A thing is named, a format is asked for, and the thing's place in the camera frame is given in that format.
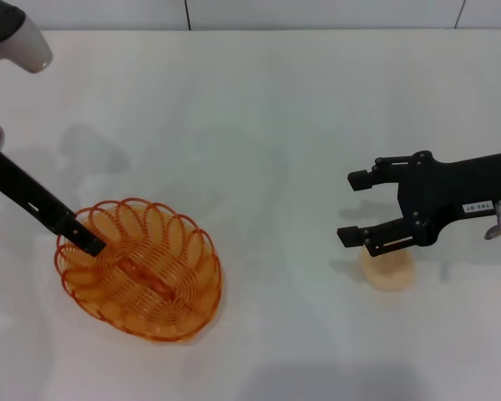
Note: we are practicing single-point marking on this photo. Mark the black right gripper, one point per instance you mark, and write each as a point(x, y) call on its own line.
point(455, 188)

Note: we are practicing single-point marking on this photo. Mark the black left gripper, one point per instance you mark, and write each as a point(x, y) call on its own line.
point(25, 196)

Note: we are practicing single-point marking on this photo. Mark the beige round bread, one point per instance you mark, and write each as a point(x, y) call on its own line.
point(390, 273)

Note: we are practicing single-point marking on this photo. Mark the white number label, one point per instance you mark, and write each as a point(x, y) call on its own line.
point(478, 206)

